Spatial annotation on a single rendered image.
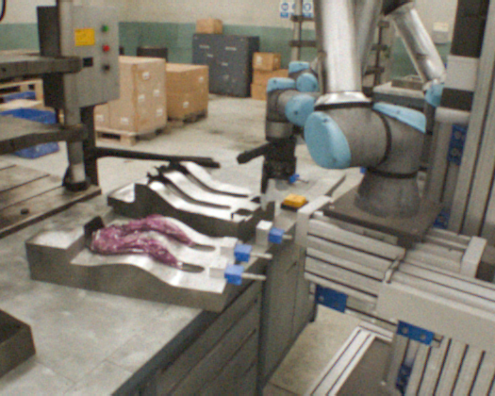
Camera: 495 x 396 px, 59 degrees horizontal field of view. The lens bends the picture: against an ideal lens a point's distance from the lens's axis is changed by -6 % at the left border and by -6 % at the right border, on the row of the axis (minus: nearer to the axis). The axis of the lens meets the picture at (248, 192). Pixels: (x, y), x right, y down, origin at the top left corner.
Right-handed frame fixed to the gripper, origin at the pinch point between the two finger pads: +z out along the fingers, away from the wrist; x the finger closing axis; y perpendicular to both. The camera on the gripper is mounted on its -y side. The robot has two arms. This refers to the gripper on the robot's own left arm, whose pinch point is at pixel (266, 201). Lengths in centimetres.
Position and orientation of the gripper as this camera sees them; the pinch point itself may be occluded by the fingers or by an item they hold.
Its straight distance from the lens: 132.6
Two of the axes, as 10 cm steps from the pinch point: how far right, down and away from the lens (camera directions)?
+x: 3.3, -3.4, 8.8
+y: 9.4, 1.6, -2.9
